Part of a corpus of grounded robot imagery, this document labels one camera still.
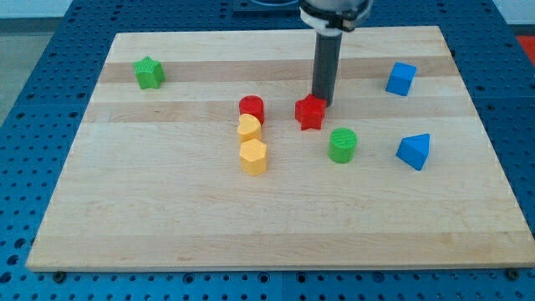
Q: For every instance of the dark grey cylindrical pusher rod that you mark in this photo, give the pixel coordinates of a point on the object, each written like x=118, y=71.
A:
x=325, y=66

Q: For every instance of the red star block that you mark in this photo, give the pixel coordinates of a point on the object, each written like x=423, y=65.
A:
x=310, y=112

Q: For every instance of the green star block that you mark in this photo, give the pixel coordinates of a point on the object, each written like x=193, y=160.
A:
x=149, y=73

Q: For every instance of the green cylinder block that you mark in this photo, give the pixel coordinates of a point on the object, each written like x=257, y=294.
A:
x=342, y=144

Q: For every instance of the blue cube block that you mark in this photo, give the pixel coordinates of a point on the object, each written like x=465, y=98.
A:
x=401, y=78

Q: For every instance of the red cylinder block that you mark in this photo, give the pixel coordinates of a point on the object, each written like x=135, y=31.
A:
x=252, y=105

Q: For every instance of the yellow heart block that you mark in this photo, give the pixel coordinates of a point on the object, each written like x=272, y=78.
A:
x=249, y=128

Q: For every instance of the yellow hexagon block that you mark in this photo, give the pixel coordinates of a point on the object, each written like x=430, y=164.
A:
x=253, y=157

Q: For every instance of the blue triangular prism block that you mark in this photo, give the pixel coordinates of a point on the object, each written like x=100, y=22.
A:
x=414, y=150

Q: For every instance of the light wooden board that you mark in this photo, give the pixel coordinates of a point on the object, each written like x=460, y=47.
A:
x=153, y=180

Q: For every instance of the dark blue base plate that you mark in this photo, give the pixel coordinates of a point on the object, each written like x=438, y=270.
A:
x=264, y=7

